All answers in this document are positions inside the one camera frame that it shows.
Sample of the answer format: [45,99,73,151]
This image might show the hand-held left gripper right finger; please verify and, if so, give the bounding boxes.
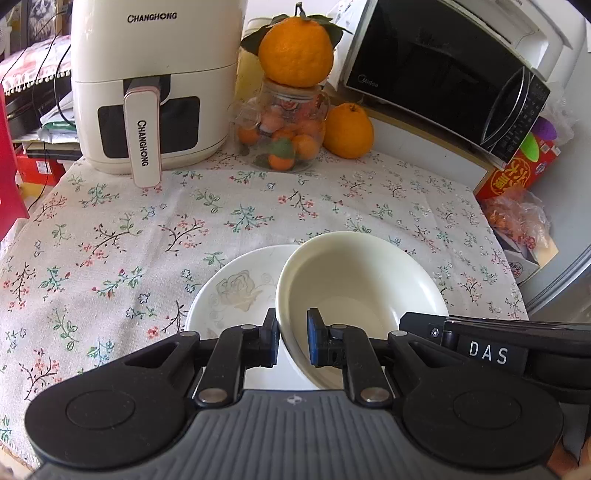
[307,308,467,407]

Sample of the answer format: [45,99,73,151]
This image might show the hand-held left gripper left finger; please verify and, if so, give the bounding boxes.
[124,308,281,408]

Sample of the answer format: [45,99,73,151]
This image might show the white flower print plate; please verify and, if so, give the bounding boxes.
[185,244,301,393]

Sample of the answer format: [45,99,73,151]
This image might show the cream bowl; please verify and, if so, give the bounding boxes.
[276,231,448,393]

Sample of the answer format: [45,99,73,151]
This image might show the plastic bag of small oranges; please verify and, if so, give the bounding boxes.
[480,187,552,252]

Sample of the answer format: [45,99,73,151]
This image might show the grey refrigerator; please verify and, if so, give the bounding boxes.
[519,28,591,324]

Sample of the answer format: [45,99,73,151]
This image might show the floral tablecloth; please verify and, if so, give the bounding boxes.
[0,148,529,472]

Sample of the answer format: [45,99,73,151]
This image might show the red gift box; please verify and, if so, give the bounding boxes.
[475,138,561,204]

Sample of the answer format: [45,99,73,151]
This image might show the purple and green toy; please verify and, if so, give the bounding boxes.
[517,115,561,162]

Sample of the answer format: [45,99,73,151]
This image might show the glass jar of small oranges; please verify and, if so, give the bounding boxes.
[228,78,332,173]

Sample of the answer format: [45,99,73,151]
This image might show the large orange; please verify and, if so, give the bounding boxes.
[322,103,375,160]

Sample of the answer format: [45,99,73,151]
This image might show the clear plastic bag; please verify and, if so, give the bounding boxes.
[545,83,575,144]

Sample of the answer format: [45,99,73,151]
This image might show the orange with green leaves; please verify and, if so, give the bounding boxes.
[241,2,354,88]

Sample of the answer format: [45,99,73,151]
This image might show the white air fryer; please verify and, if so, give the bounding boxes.
[70,0,247,188]

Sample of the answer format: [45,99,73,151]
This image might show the black microwave oven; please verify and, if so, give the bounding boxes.
[338,0,551,164]

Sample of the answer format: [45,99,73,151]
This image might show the red plastic chair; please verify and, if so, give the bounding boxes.
[0,90,31,241]

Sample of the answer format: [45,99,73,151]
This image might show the black device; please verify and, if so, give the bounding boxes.
[2,83,72,139]

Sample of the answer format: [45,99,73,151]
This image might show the pink lace cloth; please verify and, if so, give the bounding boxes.
[0,44,72,95]

